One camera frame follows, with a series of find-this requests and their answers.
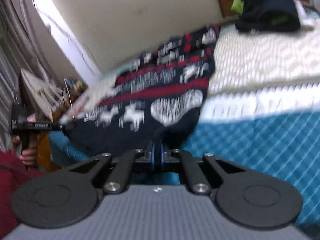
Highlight navy red white patterned sweater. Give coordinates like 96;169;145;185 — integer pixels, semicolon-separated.
65;25;220;161

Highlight red sleeve forearm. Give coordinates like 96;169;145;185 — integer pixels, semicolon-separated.
0;152;44;239

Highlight navy green folded clothes pile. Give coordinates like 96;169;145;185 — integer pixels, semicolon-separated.
235;0;300;33

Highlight left hand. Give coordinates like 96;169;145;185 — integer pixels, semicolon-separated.
11;136;38;167

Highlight cluttered bedside items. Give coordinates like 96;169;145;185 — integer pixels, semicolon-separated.
18;69;87;122

